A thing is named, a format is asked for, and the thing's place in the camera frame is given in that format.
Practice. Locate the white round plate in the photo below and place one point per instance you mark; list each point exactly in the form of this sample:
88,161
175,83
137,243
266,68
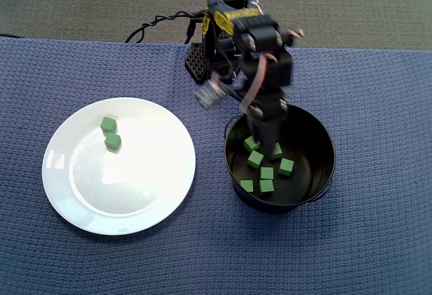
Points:
135,180

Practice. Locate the blue woven tablecloth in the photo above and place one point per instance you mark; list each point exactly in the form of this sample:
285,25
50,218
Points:
303,258

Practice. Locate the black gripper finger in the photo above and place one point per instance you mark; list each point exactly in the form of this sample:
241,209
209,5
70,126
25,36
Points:
271,136
253,128

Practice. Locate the black metal bucket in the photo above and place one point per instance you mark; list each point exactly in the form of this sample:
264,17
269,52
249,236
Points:
320,160

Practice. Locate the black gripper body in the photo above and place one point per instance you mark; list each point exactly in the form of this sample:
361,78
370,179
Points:
266,124

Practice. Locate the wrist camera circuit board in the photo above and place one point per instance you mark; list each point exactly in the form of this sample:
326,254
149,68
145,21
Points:
211,94

